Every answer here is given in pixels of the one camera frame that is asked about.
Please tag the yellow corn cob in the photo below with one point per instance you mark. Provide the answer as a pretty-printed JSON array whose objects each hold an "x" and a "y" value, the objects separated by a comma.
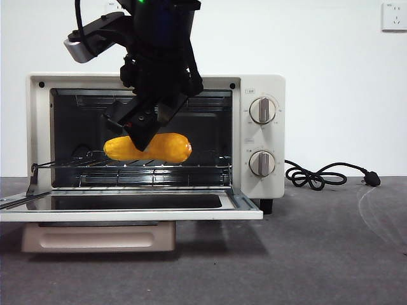
[{"x": 171, "y": 147}]

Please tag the cream Toshiba toaster oven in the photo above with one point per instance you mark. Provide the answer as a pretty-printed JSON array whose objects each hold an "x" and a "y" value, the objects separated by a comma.
[{"x": 273, "y": 85}]

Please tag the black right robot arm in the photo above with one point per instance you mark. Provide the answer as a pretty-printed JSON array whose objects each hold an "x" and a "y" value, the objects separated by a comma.
[{"x": 162, "y": 31}]

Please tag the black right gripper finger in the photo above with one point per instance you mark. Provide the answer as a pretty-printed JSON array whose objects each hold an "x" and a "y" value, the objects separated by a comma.
[
  {"x": 143, "y": 127},
  {"x": 173, "y": 106}
]

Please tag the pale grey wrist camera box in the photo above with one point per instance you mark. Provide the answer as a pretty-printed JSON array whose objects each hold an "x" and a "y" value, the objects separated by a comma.
[{"x": 79, "y": 52}]

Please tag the cream temperature knob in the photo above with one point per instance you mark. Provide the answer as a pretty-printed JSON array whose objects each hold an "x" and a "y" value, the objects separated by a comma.
[{"x": 262, "y": 110}]

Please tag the cream timer knob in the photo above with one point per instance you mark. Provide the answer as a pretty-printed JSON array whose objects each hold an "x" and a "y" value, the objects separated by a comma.
[{"x": 262, "y": 164}]

